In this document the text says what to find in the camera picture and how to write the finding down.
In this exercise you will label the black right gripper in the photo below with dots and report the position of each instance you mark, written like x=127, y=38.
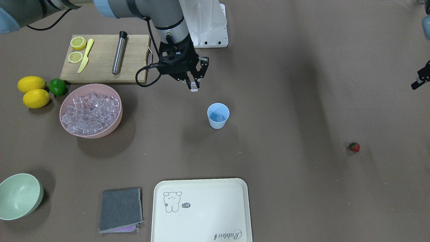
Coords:
x=202, y=67

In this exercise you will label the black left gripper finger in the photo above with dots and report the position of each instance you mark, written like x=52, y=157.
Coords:
x=423, y=76

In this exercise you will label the clear ice cube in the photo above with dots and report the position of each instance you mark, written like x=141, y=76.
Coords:
x=193, y=87
x=219, y=119

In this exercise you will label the red strawberry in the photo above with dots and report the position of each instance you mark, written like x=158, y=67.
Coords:
x=355, y=147

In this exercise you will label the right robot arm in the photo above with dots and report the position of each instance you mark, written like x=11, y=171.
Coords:
x=166, y=16

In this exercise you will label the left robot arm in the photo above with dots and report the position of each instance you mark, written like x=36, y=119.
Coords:
x=426, y=28

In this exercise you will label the blue plastic cup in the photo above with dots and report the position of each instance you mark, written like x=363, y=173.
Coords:
x=218, y=114

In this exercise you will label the pile of ice cubes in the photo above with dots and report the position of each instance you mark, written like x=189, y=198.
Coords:
x=91, y=114

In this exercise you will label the wooden cutting board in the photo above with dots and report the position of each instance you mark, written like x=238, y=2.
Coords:
x=101, y=60

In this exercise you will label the pink bowl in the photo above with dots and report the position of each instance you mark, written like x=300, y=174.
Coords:
x=82, y=91

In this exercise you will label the yellow plastic knife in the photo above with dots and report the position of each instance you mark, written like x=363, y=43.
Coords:
x=85, y=59

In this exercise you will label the lemon half slice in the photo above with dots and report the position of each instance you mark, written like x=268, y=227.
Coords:
x=78, y=43
x=75, y=57

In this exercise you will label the cream rabbit tray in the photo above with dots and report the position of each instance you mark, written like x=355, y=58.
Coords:
x=201, y=210

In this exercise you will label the green lime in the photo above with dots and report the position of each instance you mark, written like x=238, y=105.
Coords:
x=57, y=86

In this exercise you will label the grey folded cloth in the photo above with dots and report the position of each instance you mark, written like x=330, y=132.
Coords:
x=121, y=210

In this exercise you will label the whole yellow lemon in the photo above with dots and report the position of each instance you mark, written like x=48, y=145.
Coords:
x=36, y=98
x=28, y=83

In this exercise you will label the green bowl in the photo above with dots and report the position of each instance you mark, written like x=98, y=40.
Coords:
x=20, y=195

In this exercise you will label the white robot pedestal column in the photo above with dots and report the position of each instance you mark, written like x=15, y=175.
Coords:
x=206, y=20

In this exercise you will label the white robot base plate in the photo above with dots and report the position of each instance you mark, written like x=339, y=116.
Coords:
x=220, y=44

